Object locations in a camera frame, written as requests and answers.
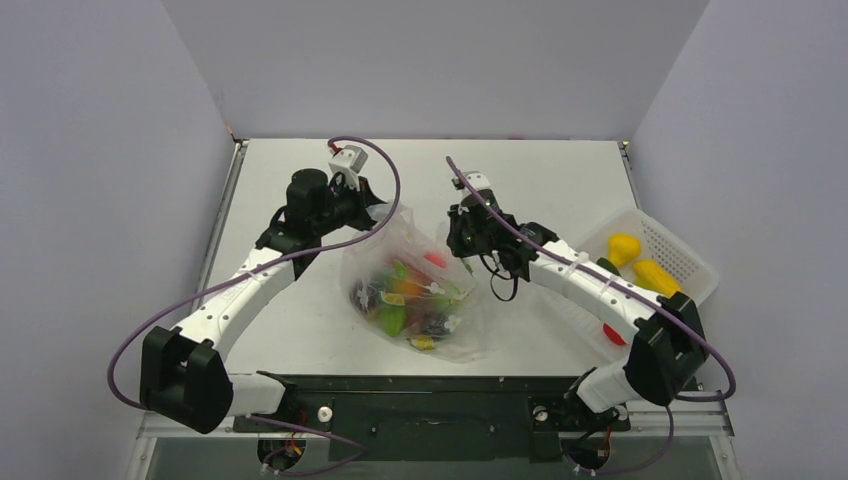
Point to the aluminium frame rail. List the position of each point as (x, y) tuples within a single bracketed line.
[(690, 419)]

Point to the dark green avocado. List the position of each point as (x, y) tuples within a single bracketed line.
[(608, 266)]

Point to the yellow fake pepper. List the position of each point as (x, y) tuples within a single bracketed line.
[(623, 249)]

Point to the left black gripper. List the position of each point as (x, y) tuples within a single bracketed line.
[(363, 199)]

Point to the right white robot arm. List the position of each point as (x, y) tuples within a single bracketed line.
[(663, 355)]

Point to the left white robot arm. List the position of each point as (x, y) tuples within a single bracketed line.
[(183, 372)]

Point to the green fake apple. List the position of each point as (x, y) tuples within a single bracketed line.
[(392, 319)]

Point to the red fake apple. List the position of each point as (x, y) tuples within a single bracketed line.
[(613, 336)]

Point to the white plastic basket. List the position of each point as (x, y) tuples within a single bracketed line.
[(649, 255)]

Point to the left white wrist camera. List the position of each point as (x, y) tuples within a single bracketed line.
[(345, 166)]

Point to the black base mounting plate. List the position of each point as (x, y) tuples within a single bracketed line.
[(438, 418)]

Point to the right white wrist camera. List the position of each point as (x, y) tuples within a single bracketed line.
[(478, 181)]

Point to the clear plastic bag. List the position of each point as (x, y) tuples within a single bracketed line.
[(448, 324)]

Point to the orange green fake mango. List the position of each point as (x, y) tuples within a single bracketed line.
[(411, 287)]

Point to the green fake leaf fruit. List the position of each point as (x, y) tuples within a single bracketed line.
[(400, 270)]

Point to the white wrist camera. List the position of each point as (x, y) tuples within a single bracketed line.
[(345, 166), (478, 181)]

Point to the yellow fake mango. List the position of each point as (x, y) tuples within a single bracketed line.
[(651, 276)]

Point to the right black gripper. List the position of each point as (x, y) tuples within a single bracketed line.
[(460, 232)]

